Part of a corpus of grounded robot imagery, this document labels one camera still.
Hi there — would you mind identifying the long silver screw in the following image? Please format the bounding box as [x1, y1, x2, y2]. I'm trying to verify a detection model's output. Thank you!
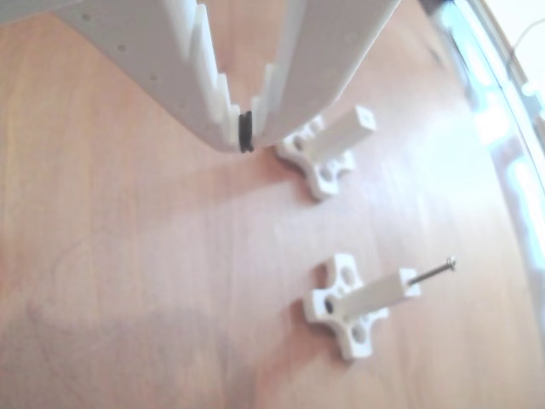
[409, 256, 457, 285]

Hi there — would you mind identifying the white cross-base post stand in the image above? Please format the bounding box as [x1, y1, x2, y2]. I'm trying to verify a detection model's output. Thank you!
[302, 253, 422, 361]
[275, 105, 378, 201]

